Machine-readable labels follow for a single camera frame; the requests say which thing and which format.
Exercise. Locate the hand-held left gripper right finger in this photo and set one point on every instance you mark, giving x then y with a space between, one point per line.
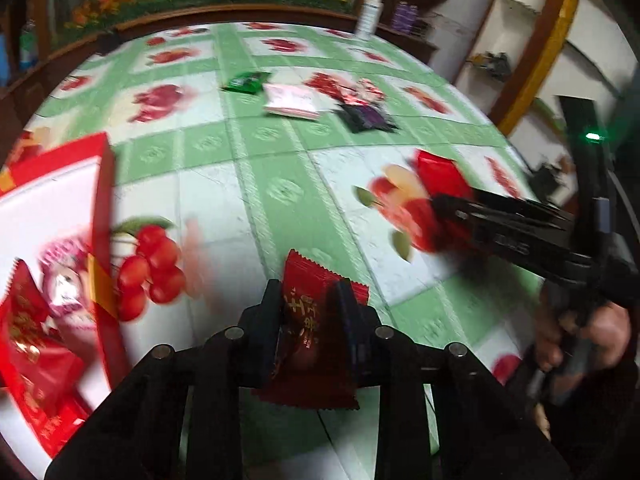
354 332

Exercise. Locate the dark red snack packet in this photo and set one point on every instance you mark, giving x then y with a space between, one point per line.
307 310

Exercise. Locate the blue bottle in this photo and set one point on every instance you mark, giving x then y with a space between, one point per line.
3 60

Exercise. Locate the beige pink snack packet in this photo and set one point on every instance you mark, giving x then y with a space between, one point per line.
65 280

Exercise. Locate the green snack packet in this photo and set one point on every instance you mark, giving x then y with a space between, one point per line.
245 81

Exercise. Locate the plain red snack packet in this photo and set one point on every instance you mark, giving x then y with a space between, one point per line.
440 172

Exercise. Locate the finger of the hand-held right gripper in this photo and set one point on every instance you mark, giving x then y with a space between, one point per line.
480 227
525 207

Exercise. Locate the white spray bottle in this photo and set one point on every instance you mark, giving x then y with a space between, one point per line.
369 15

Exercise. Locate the teal bottle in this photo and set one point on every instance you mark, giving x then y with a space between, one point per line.
28 46

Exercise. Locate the red patterned snack packet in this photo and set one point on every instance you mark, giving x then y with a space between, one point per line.
365 91

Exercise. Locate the purple container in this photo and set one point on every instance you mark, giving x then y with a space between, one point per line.
406 16

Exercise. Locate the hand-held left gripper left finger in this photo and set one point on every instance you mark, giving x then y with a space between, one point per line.
262 340

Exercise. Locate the green fruit print tablecloth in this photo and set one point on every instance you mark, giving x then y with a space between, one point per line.
280 190

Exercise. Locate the red gold print snack packet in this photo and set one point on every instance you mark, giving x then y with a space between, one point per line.
45 420

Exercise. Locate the pink white snack packet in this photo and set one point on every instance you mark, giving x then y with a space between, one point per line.
292 102

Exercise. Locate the person's right hand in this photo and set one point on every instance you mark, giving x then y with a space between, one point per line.
605 335

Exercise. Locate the wood trimmed wall shelf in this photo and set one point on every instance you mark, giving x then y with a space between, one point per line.
550 35

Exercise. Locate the dark purple snack packet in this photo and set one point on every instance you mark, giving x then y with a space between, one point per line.
367 118

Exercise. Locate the red gift box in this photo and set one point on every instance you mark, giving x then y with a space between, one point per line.
107 200

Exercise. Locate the dark tool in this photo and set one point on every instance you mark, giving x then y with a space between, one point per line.
492 64

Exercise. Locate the black device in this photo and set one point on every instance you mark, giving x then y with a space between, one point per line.
546 180

